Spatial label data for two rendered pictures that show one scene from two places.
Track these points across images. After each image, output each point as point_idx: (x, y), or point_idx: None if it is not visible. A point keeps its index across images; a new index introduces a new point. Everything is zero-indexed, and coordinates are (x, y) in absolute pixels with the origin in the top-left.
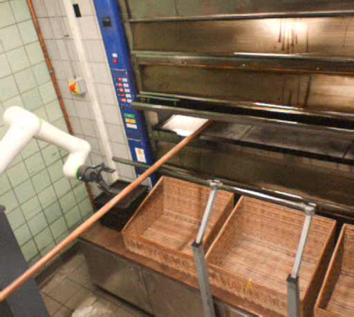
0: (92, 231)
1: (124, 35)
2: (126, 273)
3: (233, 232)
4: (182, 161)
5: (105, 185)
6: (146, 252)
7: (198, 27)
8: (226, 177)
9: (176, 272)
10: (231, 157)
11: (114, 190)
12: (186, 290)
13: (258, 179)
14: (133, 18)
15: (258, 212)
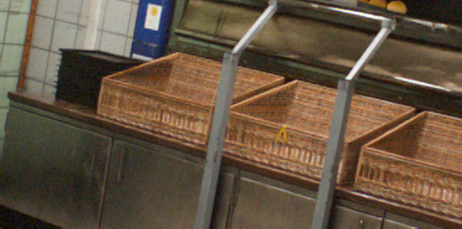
0: (39, 96)
1: None
2: (79, 158)
3: (269, 121)
4: (219, 29)
5: None
6: (132, 113)
7: None
8: (281, 50)
9: (172, 138)
10: (298, 23)
11: None
12: (180, 161)
13: (327, 54)
14: None
15: (312, 103)
